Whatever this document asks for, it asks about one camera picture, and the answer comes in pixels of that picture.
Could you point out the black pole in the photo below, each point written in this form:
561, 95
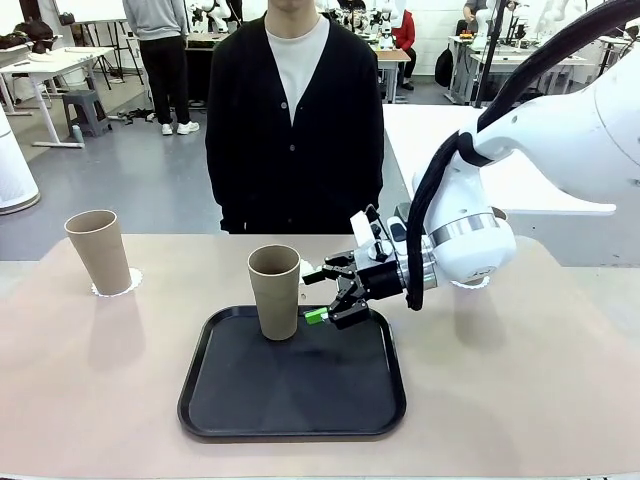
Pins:
492, 45

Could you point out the person in grey hoodie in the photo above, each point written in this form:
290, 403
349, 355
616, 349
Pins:
165, 65

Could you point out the white cylindrical appliance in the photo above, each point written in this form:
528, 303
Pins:
15, 175

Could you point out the black backpack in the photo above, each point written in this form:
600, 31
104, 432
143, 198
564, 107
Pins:
444, 67

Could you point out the dark bag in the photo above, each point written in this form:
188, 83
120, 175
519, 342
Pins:
32, 32

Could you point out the black plastic tray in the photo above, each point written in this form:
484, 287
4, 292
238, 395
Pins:
300, 390

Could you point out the person in red top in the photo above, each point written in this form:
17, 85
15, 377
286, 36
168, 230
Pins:
406, 30

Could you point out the large white table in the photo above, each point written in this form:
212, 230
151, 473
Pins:
405, 135

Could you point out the person in black cardigan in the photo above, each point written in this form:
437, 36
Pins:
330, 100

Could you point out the wooden top desk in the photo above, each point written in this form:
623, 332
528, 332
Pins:
392, 54

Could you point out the white desk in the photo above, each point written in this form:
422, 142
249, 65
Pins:
15, 68

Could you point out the small grey bottle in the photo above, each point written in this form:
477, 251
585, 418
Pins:
76, 134

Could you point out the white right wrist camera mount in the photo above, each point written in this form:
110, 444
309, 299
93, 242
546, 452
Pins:
361, 232

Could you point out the grey plastic stool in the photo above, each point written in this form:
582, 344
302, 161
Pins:
82, 107

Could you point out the white workbench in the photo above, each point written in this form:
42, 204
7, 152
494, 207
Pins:
567, 60

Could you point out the tall tan cup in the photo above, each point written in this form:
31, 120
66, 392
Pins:
500, 215
100, 255
275, 310

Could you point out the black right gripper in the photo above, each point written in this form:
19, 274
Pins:
382, 277

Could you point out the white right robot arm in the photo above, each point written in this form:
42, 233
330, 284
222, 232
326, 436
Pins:
550, 130

